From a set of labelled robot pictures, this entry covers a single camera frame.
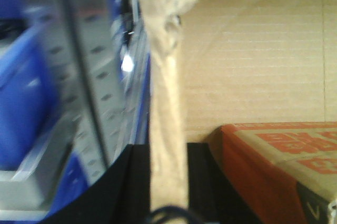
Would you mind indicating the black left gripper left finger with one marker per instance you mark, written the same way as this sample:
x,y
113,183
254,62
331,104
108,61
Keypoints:
x,y
120,195

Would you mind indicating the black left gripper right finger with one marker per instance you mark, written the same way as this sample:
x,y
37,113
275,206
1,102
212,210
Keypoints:
x,y
211,195

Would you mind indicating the orange printed box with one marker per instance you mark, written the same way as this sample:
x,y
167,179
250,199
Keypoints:
x,y
284,172

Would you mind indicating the worn cardboard box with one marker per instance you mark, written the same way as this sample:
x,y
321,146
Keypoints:
x,y
217,62

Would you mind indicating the blue bin beside post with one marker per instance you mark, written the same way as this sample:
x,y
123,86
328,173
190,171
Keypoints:
x,y
41,112

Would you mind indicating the perforated metal shelf post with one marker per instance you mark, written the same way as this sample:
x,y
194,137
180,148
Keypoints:
x,y
97,53

